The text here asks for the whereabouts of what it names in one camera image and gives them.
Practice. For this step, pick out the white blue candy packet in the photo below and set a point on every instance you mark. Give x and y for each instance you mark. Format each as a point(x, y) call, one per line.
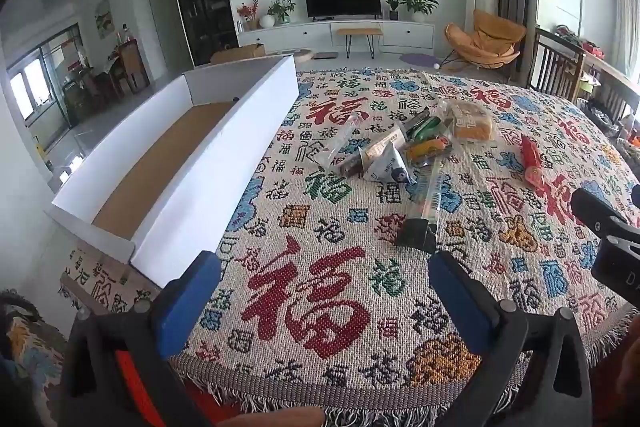
point(387, 167)

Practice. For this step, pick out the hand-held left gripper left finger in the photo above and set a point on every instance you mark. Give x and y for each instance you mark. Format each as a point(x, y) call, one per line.
point(192, 297)

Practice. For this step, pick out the large potted plant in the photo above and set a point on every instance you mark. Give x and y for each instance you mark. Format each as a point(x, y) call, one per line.
point(417, 4)

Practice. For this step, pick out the long clear snack packet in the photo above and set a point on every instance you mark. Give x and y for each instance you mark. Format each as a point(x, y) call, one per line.
point(340, 139)

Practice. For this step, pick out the white door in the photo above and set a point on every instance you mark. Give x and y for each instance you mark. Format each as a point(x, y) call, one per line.
point(160, 22)

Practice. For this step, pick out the white cardboard box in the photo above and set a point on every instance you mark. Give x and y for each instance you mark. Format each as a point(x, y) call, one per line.
point(240, 157)

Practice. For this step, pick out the person's red clothing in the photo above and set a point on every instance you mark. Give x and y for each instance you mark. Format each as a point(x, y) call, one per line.
point(280, 419)

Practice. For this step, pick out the wooden bench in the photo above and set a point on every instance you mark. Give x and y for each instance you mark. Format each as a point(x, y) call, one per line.
point(359, 32)

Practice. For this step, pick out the printed woven blanket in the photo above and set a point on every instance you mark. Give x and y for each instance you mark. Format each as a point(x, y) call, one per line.
point(325, 257)

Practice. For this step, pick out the bread loaf packet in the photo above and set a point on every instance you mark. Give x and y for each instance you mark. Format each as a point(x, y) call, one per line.
point(472, 124)

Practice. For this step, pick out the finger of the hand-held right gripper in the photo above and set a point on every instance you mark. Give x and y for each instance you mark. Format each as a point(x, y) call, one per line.
point(636, 198)
point(597, 212)

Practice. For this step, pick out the white television cabinet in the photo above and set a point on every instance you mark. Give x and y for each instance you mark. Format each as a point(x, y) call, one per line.
point(300, 34)

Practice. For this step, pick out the orange lounge chair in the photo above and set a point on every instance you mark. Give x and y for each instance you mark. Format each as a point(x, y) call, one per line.
point(492, 39)

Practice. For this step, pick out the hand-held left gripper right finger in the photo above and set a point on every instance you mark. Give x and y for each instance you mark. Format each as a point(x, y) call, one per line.
point(460, 307)

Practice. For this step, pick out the green plant in white vase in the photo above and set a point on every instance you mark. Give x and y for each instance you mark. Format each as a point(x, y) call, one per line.
point(280, 12)

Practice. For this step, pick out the wall painting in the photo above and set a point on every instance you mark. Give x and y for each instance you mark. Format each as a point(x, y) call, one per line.
point(103, 18)

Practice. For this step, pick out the cluttered wooden table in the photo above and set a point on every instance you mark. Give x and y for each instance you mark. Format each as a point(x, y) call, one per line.
point(612, 92)

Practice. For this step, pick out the green candy packet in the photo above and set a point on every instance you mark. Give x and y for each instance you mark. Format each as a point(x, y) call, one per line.
point(425, 127)

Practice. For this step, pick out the floral cloth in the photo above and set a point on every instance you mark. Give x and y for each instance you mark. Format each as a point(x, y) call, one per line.
point(30, 347)

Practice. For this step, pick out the round beige cushion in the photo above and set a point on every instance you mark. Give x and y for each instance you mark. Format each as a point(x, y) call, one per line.
point(304, 55)

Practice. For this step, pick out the small grey mat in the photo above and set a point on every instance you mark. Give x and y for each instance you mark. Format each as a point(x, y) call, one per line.
point(325, 55)

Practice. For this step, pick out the red flowers in vase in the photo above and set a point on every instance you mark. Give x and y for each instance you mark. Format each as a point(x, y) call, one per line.
point(248, 14)

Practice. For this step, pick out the dark wooden chair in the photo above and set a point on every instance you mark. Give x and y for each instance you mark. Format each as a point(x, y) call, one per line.
point(552, 62)

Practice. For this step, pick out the long black biscuit packet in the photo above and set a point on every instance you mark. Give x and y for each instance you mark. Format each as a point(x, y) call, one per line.
point(425, 207)

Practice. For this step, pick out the red snack packet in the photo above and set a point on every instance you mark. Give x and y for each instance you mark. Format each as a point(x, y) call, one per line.
point(531, 162)

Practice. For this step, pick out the dining table with chairs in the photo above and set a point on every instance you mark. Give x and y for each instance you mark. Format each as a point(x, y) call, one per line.
point(127, 67)

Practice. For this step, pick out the small potted plant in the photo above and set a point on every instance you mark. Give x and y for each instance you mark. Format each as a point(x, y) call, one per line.
point(393, 9)

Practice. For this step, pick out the brown cardboard box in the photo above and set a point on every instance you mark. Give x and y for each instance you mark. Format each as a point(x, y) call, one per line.
point(240, 53)

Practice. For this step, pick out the purple floor mat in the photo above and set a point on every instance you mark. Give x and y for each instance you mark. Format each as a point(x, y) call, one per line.
point(416, 59)

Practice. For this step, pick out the sliding glass door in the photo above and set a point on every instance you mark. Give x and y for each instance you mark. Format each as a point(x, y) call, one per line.
point(45, 77)

